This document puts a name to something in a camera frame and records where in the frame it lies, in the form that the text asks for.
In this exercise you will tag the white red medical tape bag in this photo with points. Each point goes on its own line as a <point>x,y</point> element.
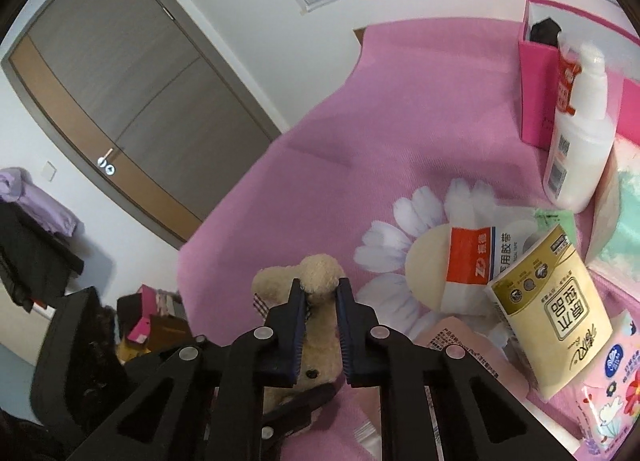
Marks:
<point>484,242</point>

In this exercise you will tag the pink floral tablecloth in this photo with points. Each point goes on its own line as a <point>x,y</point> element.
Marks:
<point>366,172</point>

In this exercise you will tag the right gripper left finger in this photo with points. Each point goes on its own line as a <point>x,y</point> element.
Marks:
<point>270,355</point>

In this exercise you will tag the pastel tissue pack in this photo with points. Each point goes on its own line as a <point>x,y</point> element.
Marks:
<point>613,251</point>

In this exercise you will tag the pink foil pouch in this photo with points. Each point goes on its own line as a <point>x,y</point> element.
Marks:
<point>457,340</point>

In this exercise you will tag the black hanging clothes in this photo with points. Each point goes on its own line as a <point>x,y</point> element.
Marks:
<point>36,266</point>

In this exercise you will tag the pink cardboard box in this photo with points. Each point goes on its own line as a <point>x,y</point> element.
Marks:
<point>539,64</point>

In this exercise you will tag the white pump lotion bottle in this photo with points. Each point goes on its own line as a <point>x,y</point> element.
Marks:
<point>583,127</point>

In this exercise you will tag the beige bunny plush toy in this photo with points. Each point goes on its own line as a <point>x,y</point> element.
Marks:
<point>318,276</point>

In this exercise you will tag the black cloth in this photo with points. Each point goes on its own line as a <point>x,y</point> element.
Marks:
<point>545,32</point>

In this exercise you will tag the purple garment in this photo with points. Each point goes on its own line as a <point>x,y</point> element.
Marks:
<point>35,202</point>

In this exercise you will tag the pink floral pocket tissues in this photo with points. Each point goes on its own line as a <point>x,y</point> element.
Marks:
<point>606,393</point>

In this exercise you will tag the grey brown door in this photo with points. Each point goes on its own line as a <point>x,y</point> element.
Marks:
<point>137,97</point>

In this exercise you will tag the yellow tissue pack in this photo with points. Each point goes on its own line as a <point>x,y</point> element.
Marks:
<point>553,312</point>

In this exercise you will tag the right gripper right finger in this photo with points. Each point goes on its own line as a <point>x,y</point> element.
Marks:
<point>477,418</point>

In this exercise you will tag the clutter of bags on floor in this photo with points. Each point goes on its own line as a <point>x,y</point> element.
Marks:
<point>148,321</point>

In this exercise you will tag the white wet wipes pack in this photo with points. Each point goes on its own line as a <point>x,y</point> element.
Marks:
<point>398,426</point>

